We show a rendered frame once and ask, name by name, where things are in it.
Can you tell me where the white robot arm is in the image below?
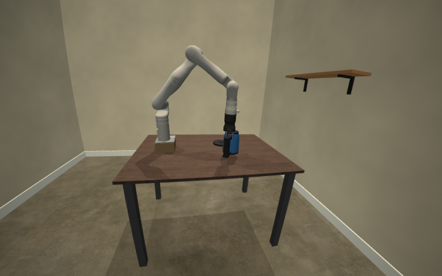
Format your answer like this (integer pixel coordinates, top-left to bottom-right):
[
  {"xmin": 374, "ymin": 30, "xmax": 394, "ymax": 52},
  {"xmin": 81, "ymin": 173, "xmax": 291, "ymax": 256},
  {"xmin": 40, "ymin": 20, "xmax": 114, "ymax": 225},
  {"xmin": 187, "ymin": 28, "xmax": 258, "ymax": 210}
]
[{"xmin": 152, "ymin": 45, "xmax": 238, "ymax": 141}]

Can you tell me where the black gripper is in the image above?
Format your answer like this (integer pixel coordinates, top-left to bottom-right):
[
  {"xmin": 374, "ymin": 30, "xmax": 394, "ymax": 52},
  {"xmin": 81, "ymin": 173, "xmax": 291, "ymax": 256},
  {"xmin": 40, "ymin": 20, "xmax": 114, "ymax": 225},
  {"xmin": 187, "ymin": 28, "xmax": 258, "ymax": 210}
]
[{"xmin": 223, "ymin": 106, "xmax": 239, "ymax": 140}]

